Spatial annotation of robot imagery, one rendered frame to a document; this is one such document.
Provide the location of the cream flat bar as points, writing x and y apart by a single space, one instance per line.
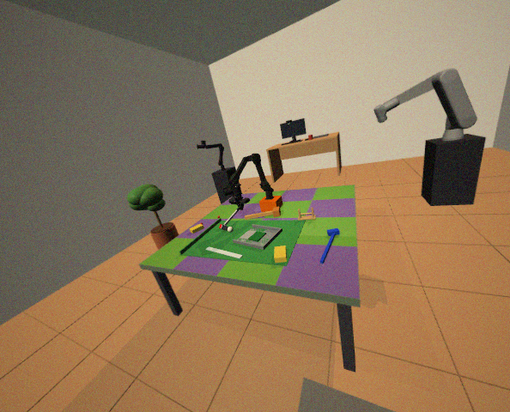
228 253

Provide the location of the yellow rectangular block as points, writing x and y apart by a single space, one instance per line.
196 228
280 254

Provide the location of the orange wooden mallet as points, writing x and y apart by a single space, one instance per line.
276 212

